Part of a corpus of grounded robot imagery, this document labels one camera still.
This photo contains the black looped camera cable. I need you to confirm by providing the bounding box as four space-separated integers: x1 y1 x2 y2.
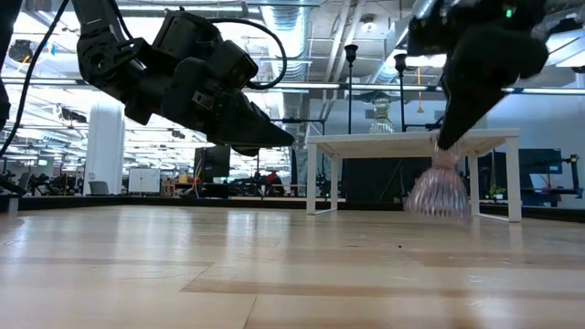
207 16 289 91

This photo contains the silver ventilation duct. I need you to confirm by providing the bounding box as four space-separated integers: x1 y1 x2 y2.
262 4 313 133

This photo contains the pink ribbed glass candle holder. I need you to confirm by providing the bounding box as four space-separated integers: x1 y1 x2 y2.
403 136 472 224

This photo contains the hanging yellow pendant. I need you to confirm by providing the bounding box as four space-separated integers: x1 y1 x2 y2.
414 67 424 114

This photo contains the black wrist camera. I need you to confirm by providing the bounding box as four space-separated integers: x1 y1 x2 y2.
208 39 260 91
406 6 453 58

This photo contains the white table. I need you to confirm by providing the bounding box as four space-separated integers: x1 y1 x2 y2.
304 127 523 224

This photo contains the black ceiling fixture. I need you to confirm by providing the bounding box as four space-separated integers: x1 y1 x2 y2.
7 39 36 64

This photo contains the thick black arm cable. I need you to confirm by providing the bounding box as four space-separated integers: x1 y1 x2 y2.
0 0 70 159

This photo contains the black computer monitor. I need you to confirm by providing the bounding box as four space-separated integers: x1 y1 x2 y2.
193 144 232 180

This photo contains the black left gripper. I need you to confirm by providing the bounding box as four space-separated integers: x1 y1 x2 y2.
122 57 296 158

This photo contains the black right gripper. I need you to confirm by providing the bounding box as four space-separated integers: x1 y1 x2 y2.
436 22 549 151

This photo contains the white pillar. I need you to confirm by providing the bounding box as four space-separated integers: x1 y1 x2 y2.
83 101 126 196

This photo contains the blue and black machine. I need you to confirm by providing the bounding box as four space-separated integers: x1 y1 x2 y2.
520 148 585 207

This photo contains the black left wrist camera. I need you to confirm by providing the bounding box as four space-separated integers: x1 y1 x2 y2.
208 39 260 91

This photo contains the white cabinet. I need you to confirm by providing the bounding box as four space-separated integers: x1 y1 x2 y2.
127 167 162 195

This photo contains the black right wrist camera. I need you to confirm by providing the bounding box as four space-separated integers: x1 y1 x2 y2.
406 6 453 58

